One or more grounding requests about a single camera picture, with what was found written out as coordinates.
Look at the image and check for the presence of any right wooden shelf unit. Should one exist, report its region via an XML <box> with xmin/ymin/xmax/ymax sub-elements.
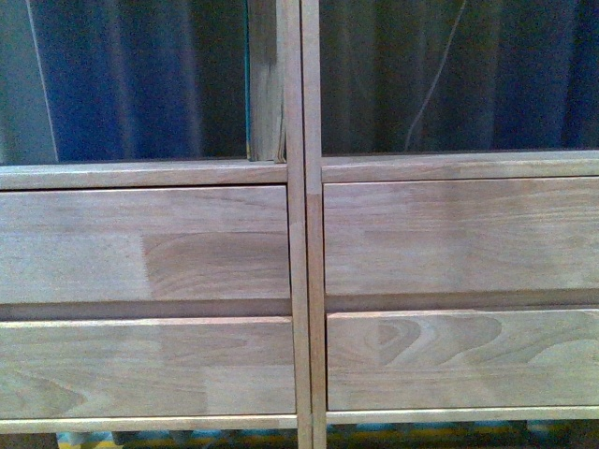
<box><xmin>300</xmin><ymin>1</ymin><xmax>598</xmax><ymax>448</ymax></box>

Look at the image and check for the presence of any wooden shelf unit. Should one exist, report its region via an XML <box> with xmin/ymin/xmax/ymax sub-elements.
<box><xmin>1</xmin><ymin>1</ymin><xmax>314</xmax><ymax>448</ymax></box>
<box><xmin>300</xmin><ymin>1</ymin><xmax>598</xmax><ymax>448</ymax></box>

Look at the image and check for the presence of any left wooden shelf unit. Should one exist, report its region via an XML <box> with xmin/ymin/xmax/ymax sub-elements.
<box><xmin>1</xmin><ymin>1</ymin><xmax>314</xmax><ymax>448</ymax></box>

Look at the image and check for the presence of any left upper wooden drawer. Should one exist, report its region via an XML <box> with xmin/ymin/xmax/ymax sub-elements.
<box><xmin>1</xmin><ymin>185</ymin><xmax>290</xmax><ymax>304</ymax></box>

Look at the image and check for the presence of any wooden drawer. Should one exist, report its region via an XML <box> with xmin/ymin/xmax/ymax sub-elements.
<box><xmin>324</xmin><ymin>178</ymin><xmax>598</xmax><ymax>297</ymax></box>
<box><xmin>1</xmin><ymin>317</ymin><xmax>296</xmax><ymax>419</ymax></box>
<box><xmin>1</xmin><ymin>185</ymin><xmax>290</xmax><ymax>304</ymax></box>
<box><xmin>326</xmin><ymin>309</ymin><xmax>598</xmax><ymax>412</ymax></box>

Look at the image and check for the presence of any left lower wooden drawer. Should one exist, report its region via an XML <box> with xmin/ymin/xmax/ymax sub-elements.
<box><xmin>1</xmin><ymin>317</ymin><xmax>296</xmax><ymax>419</ymax></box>

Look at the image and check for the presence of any right lower wooden drawer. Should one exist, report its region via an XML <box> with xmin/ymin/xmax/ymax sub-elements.
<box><xmin>326</xmin><ymin>309</ymin><xmax>598</xmax><ymax>412</ymax></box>

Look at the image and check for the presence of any right upper wooden drawer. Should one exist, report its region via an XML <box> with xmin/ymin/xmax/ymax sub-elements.
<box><xmin>324</xmin><ymin>178</ymin><xmax>598</xmax><ymax>297</ymax></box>

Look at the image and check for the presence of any grey curtain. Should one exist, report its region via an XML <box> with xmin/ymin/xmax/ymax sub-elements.
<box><xmin>1</xmin><ymin>1</ymin><xmax>598</xmax><ymax>166</ymax></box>

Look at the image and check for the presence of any thin hanging cable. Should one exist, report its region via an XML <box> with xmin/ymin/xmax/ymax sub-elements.
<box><xmin>403</xmin><ymin>0</ymin><xmax>468</xmax><ymax>147</ymax></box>

